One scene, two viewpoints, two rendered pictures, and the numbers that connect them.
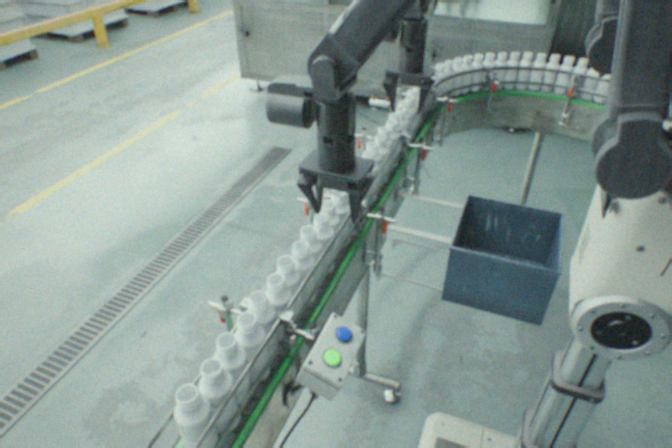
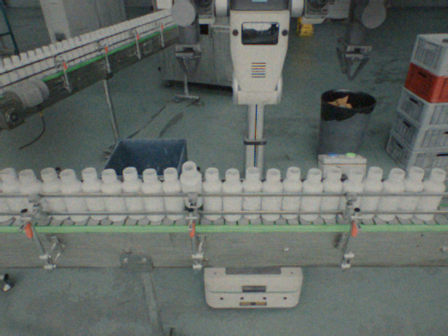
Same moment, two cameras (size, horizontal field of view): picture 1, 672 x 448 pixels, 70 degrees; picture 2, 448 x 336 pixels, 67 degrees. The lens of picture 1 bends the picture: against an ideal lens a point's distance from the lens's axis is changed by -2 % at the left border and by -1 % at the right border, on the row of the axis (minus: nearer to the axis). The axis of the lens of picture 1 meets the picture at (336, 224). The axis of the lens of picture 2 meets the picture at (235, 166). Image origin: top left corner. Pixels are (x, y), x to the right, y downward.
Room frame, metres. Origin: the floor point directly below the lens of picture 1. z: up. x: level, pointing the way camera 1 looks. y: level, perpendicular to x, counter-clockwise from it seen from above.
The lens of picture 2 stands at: (1.31, 0.77, 1.70)
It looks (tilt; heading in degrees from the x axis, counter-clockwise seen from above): 33 degrees down; 248
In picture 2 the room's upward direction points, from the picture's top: straight up
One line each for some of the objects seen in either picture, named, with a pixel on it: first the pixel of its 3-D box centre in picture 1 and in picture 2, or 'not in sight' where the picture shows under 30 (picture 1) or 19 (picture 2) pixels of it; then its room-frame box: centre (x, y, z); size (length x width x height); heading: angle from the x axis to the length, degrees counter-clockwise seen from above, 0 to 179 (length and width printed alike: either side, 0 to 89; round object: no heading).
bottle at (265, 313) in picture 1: (262, 325); (350, 194); (0.69, 0.16, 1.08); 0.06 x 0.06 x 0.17
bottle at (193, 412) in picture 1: (195, 421); (430, 194); (0.47, 0.24, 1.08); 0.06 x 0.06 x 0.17
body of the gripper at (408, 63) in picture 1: (411, 60); (189, 33); (1.06, -0.16, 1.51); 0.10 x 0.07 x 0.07; 68
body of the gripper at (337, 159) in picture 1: (336, 152); (355, 34); (0.65, 0.00, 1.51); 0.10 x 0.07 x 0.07; 68
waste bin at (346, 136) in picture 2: not in sight; (342, 132); (-0.60, -1.38, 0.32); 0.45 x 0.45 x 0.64
